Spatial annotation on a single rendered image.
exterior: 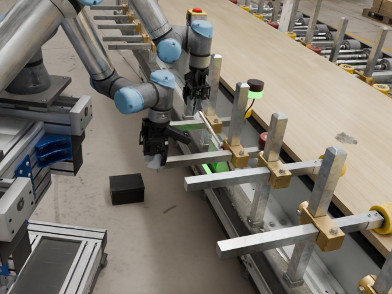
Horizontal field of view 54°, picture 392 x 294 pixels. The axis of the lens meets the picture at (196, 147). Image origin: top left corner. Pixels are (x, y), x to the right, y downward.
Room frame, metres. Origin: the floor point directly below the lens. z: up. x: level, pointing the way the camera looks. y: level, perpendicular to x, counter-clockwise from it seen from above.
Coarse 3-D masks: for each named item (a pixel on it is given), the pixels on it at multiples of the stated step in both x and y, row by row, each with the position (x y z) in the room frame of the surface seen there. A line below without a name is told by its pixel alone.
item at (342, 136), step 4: (344, 132) 1.32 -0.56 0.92; (336, 136) 1.31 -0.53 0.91; (340, 136) 1.29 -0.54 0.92; (344, 136) 1.30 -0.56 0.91; (348, 136) 1.29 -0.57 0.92; (340, 140) 1.28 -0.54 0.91; (344, 140) 1.28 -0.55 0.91; (348, 140) 1.28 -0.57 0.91; (352, 140) 1.28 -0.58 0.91; (356, 140) 1.28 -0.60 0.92
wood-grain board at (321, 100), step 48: (192, 0) 3.47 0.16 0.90; (240, 48) 2.28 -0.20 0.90; (288, 48) 2.39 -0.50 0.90; (288, 96) 1.65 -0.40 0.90; (336, 96) 1.71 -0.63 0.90; (384, 96) 1.78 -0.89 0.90; (288, 144) 1.22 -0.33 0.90; (336, 144) 1.26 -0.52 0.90; (384, 144) 1.30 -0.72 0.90; (336, 192) 0.96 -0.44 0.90; (384, 192) 0.99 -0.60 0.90; (384, 240) 0.77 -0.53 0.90
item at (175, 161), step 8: (208, 152) 1.17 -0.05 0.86; (216, 152) 1.18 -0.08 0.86; (224, 152) 1.18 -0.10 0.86; (248, 152) 1.20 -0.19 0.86; (256, 152) 1.21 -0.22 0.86; (168, 160) 1.09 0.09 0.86; (176, 160) 1.10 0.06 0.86; (184, 160) 1.11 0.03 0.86; (192, 160) 1.12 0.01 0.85; (200, 160) 1.13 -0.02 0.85; (208, 160) 1.14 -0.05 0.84; (216, 160) 1.15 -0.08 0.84; (224, 160) 1.17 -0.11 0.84; (168, 168) 1.09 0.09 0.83
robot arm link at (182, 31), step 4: (172, 24) 1.34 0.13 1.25; (176, 28) 1.31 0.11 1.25; (180, 28) 1.32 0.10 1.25; (184, 28) 1.33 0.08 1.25; (188, 28) 1.33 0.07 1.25; (176, 32) 1.27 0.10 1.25; (180, 32) 1.31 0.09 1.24; (184, 32) 1.31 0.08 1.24; (180, 36) 1.27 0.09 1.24; (184, 36) 1.30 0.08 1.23; (184, 40) 1.30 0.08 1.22; (184, 44) 1.31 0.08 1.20
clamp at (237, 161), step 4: (224, 140) 1.27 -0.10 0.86; (224, 144) 1.25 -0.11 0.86; (228, 144) 1.22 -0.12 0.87; (224, 148) 1.24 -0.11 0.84; (228, 148) 1.21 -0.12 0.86; (232, 148) 1.20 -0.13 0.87; (236, 148) 1.20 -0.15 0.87; (240, 148) 1.21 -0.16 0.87; (232, 152) 1.18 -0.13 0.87; (236, 152) 1.17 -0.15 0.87; (244, 152) 1.18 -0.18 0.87; (232, 156) 1.17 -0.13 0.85; (236, 156) 1.15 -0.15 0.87; (240, 156) 1.15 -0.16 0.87; (244, 156) 1.16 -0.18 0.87; (248, 156) 1.16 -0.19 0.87; (232, 160) 1.17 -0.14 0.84; (236, 160) 1.15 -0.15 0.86; (240, 160) 1.15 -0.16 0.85; (244, 160) 1.16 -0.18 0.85; (232, 164) 1.17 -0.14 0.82; (236, 164) 1.15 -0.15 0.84; (240, 164) 1.15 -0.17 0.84; (244, 164) 1.16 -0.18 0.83
